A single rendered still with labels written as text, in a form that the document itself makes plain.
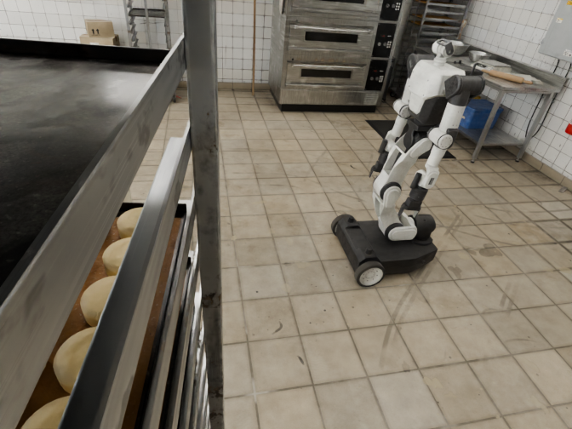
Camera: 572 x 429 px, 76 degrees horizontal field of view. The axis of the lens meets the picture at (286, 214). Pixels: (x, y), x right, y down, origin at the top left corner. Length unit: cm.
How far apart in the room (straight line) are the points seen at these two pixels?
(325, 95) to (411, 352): 384
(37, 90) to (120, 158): 16
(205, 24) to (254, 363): 186
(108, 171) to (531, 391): 245
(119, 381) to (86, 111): 18
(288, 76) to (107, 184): 494
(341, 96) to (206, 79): 503
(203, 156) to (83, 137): 21
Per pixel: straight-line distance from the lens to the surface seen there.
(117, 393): 20
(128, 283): 27
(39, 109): 30
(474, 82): 208
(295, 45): 503
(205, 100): 41
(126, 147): 20
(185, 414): 48
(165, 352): 32
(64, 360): 33
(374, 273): 252
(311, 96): 528
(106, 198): 17
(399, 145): 242
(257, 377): 205
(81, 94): 32
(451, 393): 227
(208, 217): 49
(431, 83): 214
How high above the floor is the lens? 177
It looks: 35 degrees down
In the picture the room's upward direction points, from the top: 6 degrees clockwise
